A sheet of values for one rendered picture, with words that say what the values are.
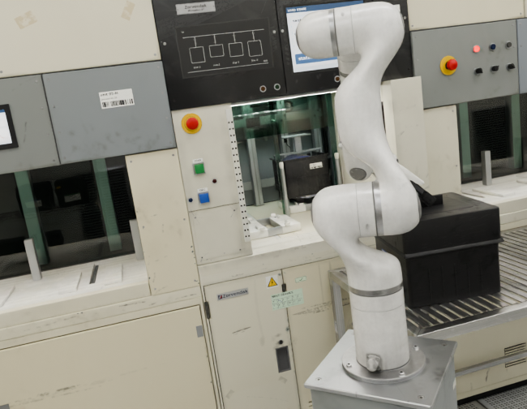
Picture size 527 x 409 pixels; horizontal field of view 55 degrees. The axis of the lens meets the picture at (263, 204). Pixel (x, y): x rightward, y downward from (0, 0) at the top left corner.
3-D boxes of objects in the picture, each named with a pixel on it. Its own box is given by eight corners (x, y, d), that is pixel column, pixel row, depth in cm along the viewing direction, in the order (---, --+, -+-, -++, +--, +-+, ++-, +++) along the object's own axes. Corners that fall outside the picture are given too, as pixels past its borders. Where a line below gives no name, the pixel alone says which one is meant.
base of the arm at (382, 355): (413, 390, 105) (406, 307, 102) (329, 376, 115) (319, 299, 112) (434, 347, 121) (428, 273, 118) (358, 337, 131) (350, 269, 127)
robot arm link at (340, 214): (404, 294, 107) (395, 184, 103) (318, 299, 112) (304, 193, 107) (401, 275, 119) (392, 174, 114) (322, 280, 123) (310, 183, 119)
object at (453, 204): (404, 259, 140) (400, 213, 137) (370, 234, 169) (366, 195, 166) (505, 241, 142) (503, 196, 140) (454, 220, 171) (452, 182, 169)
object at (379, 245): (377, 277, 171) (372, 228, 167) (456, 264, 173) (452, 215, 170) (410, 308, 144) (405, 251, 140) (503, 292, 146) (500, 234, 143)
